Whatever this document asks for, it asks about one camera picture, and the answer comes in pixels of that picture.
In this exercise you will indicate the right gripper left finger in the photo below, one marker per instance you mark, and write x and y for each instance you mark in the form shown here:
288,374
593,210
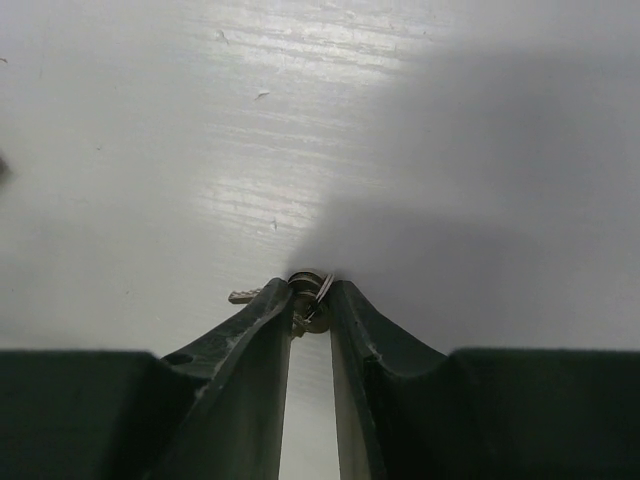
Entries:
213,409

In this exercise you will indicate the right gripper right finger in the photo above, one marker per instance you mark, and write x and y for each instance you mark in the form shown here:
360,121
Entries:
407,411

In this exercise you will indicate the silver key bunch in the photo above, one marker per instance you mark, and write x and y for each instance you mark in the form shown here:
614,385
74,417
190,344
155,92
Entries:
301,311

